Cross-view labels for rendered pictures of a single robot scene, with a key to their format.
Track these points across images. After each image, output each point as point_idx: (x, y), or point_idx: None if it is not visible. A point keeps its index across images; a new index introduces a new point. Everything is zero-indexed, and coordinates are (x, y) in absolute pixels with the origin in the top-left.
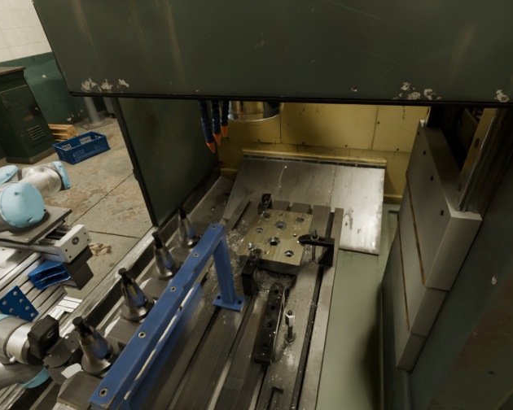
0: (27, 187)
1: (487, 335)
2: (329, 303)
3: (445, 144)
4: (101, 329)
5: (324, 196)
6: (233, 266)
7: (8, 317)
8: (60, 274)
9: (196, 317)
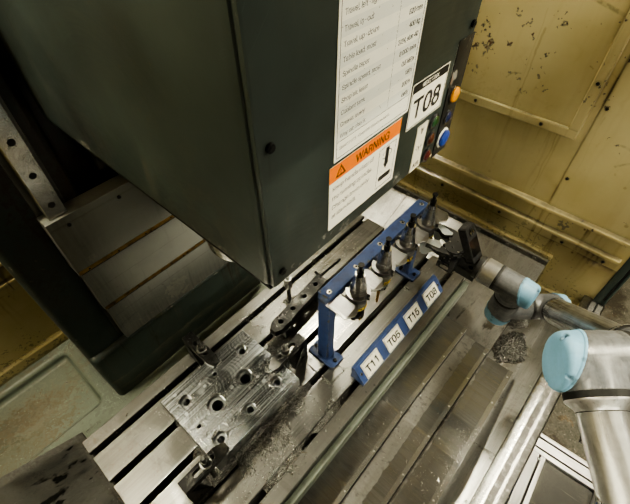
0: (565, 356)
1: None
2: (237, 313)
3: (106, 182)
4: (483, 473)
5: None
6: (303, 401)
7: (517, 287)
8: None
9: (362, 351)
